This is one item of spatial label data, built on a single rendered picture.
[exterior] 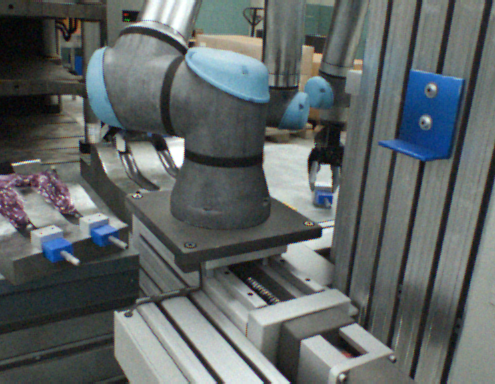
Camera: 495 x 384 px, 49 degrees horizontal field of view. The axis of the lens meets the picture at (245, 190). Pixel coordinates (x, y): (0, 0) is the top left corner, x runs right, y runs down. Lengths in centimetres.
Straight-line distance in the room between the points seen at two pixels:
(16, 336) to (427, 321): 90
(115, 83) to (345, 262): 41
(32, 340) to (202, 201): 68
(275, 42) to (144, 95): 33
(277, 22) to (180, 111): 33
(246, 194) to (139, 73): 22
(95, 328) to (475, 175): 97
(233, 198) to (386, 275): 23
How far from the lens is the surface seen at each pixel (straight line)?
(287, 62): 102
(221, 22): 928
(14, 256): 112
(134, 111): 79
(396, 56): 70
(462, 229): 65
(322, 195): 153
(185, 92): 74
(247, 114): 73
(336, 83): 129
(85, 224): 119
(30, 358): 137
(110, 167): 147
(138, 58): 80
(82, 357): 139
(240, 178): 75
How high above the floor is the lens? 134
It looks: 19 degrees down
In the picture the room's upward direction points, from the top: 4 degrees clockwise
